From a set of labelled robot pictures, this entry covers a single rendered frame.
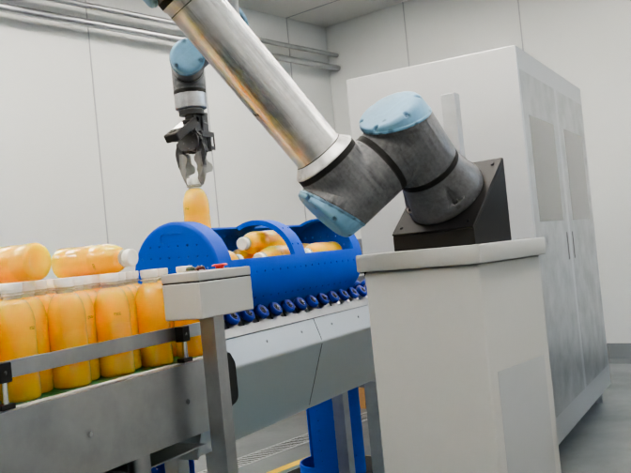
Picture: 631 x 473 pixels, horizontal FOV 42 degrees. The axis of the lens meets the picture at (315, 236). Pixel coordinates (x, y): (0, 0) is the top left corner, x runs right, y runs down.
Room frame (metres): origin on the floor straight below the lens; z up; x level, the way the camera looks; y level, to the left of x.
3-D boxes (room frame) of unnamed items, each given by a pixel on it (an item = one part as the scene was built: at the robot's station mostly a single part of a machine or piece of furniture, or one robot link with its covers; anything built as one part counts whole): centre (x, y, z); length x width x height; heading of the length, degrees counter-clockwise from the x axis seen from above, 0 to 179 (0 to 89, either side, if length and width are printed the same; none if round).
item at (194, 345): (1.96, 0.32, 1.00); 0.07 x 0.07 x 0.19
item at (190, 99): (2.31, 0.32, 1.57); 0.10 x 0.09 x 0.05; 62
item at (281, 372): (3.07, -0.09, 0.79); 2.17 x 0.29 x 0.34; 152
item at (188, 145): (2.31, 0.31, 1.49); 0.09 x 0.08 x 0.12; 152
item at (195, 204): (2.29, 0.32, 1.24); 0.07 x 0.07 x 0.19
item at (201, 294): (1.83, 0.25, 1.05); 0.20 x 0.10 x 0.10; 152
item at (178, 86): (2.30, 0.31, 1.66); 0.10 x 0.09 x 0.12; 9
